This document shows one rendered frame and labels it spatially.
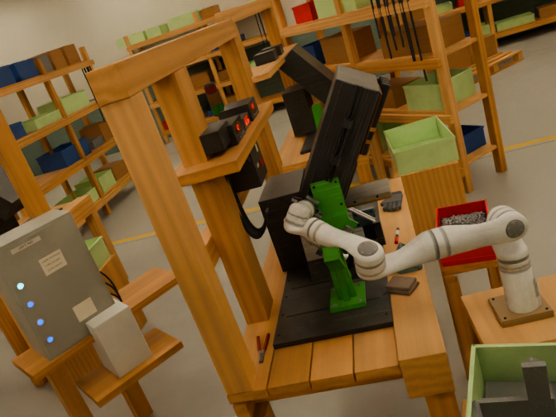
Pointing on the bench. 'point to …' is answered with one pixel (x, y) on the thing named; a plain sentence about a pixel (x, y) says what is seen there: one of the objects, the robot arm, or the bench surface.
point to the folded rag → (401, 285)
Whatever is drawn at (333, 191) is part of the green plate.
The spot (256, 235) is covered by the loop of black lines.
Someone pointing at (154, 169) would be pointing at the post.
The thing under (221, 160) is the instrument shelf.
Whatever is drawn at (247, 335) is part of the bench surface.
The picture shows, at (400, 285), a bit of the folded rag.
